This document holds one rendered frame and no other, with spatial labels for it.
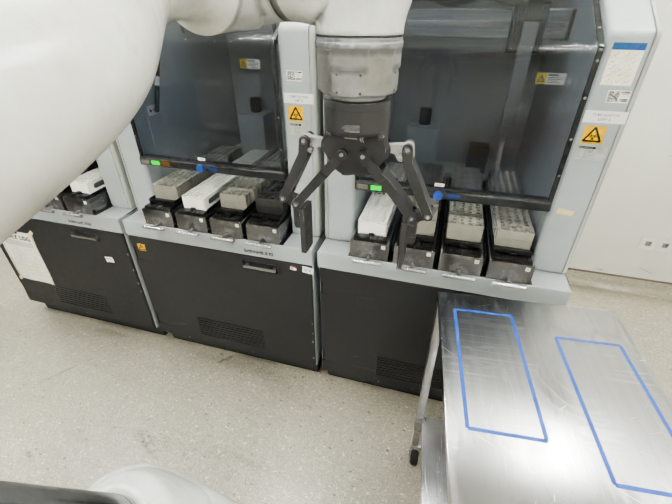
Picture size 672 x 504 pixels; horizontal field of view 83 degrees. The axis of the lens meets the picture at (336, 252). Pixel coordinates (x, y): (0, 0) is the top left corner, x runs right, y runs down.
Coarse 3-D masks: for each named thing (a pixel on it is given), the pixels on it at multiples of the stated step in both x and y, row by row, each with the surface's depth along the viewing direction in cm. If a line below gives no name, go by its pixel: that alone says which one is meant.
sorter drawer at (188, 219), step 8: (184, 208) 150; (192, 208) 148; (176, 216) 149; (184, 216) 148; (192, 216) 147; (200, 216) 146; (208, 216) 148; (184, 224) 150; (192, 224) 149; (200, 224) 148; (208, 224) 148; (176, 232) 148; (184, 232) 147
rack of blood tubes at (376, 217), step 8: (368, 200) 145; (376, 200) 145; (384, 200) 145; (368, 208) 139; (376, 208) 140; (384, 208) 139; (392, 208) 139; (360, 216) 134; (368, 216) 134; (376, 216) 134; (384, 216) 135; (392, 216) 143; (360, 224) 132; (368, 224) 131; (376, 224) 130; (384, 224) 129; (360, 232) 134; (368, 232) 133; (376, 232) 132; (384, 232) 131
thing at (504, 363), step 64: (448, 320) 96; (512, 320) 96; (576, 320) 96; (448, 384) 80; (512, 384) 80; (576, 384) 80; (640, 384) 80; (448, 448) 68; (512, 448) 68; (576, 448) 68; (640, 448) 68
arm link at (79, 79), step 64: (0, 0) 11; (64, 0) 13; (128, 0) 16; (192, 0) 33; (256, 0) 37; (0, 64) 10; (64, 64) 12; (128, 64) 14; (0, 128) 10; (64, 128) 12; (0, 192) 10
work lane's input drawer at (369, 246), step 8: (400, 216) 154; (392, 224) 139; (392, 232) 136; (352, 240) 132; (360, 240) 132; (368, 240) 131; (376, 240) 130; (384, 240) 129; (392, 240) 138; (352, 248) 134; (360, 248) 133; (368, 248) 132; (376, 248) 131; (384, 248) 130; (352, 256) 135; (360, 256) 134; (368, 256) 132; (376, 256) 132; (384, 256) 132; (368, 264) 130; (376, 264) 129
